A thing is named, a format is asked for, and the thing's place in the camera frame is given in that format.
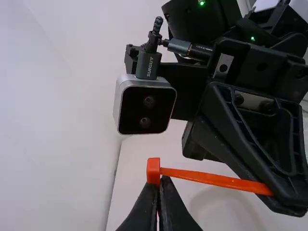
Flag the orange cable tie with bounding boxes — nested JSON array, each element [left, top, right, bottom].
[[146, 157, 275, 197]]

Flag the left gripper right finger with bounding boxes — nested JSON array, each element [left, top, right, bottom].
[[158, 175, 201, 231]]

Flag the black cable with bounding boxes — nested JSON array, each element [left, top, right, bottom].
[[161, 38, 216, 61], [134, 15, 165, 81]]

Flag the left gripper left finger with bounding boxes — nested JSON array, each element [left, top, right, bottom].
[[115, 180, 160, 231]]

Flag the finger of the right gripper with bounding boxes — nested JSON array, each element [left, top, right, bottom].
[[199, 81, 308, 216], [181, 115, 232, 167]]

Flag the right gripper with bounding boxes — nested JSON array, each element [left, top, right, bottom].
[[124, 33, 308, 121]]

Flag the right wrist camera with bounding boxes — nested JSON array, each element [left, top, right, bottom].
[[113, 73, 178, 136]]

